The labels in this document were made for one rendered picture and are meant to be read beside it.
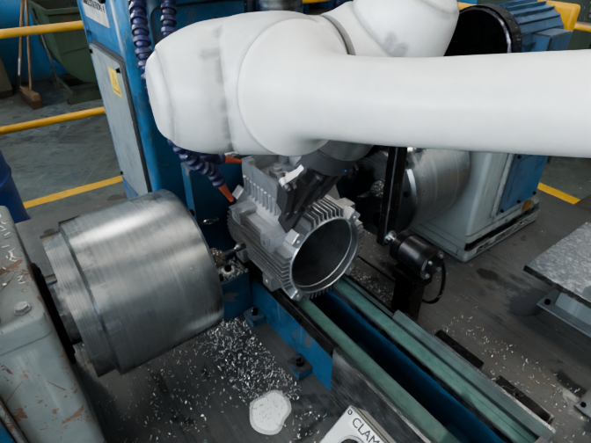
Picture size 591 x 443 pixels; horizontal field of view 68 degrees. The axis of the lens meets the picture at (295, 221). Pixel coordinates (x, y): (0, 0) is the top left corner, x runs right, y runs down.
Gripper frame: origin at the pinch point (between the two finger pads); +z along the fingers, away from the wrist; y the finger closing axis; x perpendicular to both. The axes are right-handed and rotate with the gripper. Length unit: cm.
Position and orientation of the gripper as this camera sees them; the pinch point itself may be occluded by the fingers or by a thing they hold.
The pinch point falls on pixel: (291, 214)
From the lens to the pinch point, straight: 72.7
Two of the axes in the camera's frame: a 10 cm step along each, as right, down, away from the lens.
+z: -3.0, 4.8, 8.3
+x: 5.1, 8.1, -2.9
